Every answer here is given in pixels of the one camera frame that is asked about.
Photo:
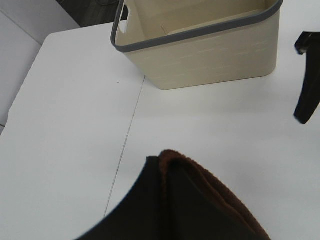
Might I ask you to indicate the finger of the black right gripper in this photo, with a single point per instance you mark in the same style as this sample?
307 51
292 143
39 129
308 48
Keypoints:
308 43

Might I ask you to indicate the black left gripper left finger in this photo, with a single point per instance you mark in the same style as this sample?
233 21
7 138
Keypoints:
140 215

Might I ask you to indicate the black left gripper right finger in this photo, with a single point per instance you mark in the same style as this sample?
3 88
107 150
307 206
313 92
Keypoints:
193 217

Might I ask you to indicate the brown towel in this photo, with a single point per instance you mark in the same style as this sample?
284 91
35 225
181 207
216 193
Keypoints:
213 189

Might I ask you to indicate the beige bin grey rim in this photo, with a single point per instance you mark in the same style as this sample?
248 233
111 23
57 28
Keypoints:
186 43

